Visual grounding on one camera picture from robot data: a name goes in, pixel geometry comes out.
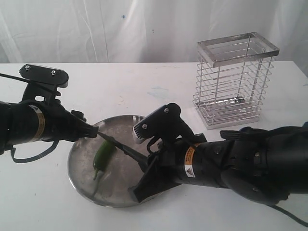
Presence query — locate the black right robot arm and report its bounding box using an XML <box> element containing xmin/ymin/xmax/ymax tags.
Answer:
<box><xmin>128</xmin><ymin>124</ymin><xmax>308</xmax><ymax>205</ymax></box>

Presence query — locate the dark right arm cable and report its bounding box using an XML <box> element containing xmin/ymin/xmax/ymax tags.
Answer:
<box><xmin>273</xmin><ymin>204</ymin><xmax>308</xmax><ymax>231</ymax></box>

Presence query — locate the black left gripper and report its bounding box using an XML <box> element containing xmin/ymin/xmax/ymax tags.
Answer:
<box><xmin>23</xmin><ymin>84</ymin><xmax>98</xmax><ymax>142</ymax></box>

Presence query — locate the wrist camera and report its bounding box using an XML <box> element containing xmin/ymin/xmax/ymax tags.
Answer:
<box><xmin>132</xmin><ymin>103</ymin><xmax>181</xmax><ymax>144</ymax></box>
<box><xmin>19</xmin><ymin>64</ymin><xmax>69</xmax><ymax>88</ymax></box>

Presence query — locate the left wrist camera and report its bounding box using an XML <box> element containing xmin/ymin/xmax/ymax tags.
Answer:
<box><xmin>19</xmin><ymin>64</ymin><xmax>69</xmax><ymax>88</ymax></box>

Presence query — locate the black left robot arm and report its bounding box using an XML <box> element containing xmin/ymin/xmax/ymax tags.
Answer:
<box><xmin>0</xmin><ymin>83</ymin><xmax>99</xmax><ymax>153</ymax></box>

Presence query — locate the green cucumber with stem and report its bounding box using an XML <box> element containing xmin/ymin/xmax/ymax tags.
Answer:
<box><xmin>92</xmin><ymin>141</ymin><xmax>116</xmax><ymax>180</ymax></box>

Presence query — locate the black handled knife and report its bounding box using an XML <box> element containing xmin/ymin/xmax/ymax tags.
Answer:
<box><xmin>98</xmin><ymin>132</ymin><xmax>148</xmax><ymax>173</ymax></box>

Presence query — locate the steel wire utensil rack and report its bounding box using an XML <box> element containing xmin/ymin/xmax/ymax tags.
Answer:
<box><xmin>193</xmin><ymin>32</ymin><xmax>280</xmax><ymax>129</ymax></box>

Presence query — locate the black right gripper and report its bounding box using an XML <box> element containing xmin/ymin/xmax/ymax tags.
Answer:
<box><xmin>128</xmin><ymin>134</ymin><xmax>207</xmax><ymax>203</ymax></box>

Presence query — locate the round stainless steel plate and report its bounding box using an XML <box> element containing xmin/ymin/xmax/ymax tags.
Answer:
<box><xmin>68</xmin><ymin>115</ymin><xmax>149</xmax><ymax>208</ymax></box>

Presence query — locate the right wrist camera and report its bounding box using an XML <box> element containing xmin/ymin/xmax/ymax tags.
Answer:
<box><xmin>132</xmin><ymin>103</ymin><xmax>181</xmax><ymax>144</ymax></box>

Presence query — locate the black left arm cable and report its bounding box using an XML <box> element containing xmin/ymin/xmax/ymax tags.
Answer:
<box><xmin>0</xmin><ymin>72</ymin><xmax>58</xmax><ymax>164</ymax></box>

